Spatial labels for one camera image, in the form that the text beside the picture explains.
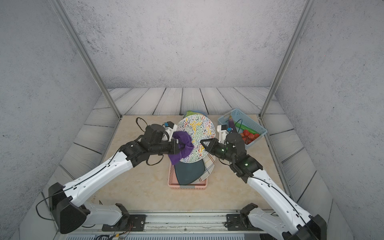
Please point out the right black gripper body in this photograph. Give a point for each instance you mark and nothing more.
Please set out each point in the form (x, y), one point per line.
(219, 150)

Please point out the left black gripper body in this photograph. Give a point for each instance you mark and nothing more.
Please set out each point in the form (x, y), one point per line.
(166, 147)

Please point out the plaid striped round plate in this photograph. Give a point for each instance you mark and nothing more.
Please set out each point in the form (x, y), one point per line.
(209, 163)

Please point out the colourful speckled round plate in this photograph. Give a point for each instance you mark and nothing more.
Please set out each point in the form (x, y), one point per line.
(199, 127)

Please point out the purple cloth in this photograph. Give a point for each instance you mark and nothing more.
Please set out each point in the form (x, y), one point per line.
(185, 147)

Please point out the dark teal square plate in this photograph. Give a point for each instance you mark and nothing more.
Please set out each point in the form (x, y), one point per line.
(189, 173)

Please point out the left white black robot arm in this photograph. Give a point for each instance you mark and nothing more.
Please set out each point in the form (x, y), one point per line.
(68, 203)

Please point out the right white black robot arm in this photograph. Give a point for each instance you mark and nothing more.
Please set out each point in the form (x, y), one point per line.
(291, 221)

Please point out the small blue plate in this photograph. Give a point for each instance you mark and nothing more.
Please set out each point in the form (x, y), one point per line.
(201, 113)

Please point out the purple eggplant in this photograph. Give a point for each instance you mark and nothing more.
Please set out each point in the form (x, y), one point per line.
(231, 123)

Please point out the green cucumber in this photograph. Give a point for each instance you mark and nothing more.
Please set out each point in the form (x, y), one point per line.
(245, 128)

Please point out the green lettuce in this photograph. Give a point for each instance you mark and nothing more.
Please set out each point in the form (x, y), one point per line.
(189, 113)

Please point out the light blue plastic basket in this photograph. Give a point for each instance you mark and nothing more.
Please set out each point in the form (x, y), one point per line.
(241, 117)

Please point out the pink plastic tray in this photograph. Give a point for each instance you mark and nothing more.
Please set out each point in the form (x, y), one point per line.
(174, 184)

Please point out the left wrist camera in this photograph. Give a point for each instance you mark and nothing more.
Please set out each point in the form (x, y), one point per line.
(170, 128)

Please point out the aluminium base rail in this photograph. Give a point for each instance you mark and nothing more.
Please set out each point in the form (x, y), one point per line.
(173, 226)

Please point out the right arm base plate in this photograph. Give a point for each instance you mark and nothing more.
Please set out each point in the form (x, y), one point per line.
(239, 222)

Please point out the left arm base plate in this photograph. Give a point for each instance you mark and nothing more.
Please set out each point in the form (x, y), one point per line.
(136, 222)

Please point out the right metal frame pole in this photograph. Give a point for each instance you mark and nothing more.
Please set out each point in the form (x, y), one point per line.
(288, 54)

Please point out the metal frame pole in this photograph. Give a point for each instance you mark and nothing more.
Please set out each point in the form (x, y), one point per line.
(68, 26)
(288, 54)

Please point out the left metal frame pole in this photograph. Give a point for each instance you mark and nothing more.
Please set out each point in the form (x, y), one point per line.
(68, 26)

